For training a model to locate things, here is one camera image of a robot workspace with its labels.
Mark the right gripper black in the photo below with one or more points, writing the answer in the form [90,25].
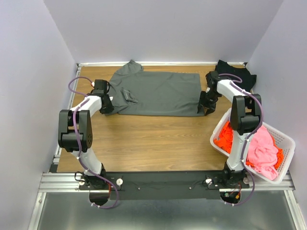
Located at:
[211,107]

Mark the folded black t shirt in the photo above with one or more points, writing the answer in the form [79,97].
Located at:
[248,79]

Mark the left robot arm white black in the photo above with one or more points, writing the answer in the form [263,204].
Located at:
[75,133]

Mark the pink t shirt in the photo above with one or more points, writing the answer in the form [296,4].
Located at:
[262,154]

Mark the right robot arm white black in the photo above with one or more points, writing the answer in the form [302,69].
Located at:
[246,117]

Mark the orange t shirt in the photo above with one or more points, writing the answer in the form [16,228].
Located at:
[225,140]

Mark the white plastic laundry basket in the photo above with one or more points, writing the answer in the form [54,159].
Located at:
[282,141]

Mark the grey t shirt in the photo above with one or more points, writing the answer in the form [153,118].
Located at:
[135,91]

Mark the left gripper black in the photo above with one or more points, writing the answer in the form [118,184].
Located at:
[110,108]

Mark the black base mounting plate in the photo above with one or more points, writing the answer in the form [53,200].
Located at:
[162,186]

